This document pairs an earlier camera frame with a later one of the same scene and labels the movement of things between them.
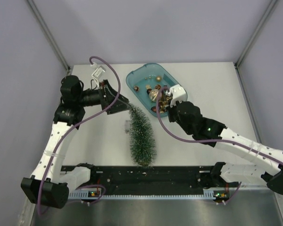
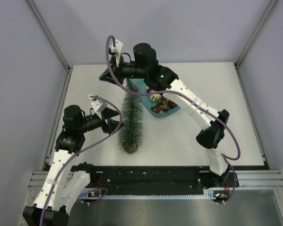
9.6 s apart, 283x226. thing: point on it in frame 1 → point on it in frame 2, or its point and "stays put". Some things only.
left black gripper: [106, 91] → [112, 125]
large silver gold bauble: [155, 95] stays put
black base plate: [184, 179] stays put
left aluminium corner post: [48, 35] stays put
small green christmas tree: [142, 139] → [130, 133]
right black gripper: [170, 110] → [116, 70]
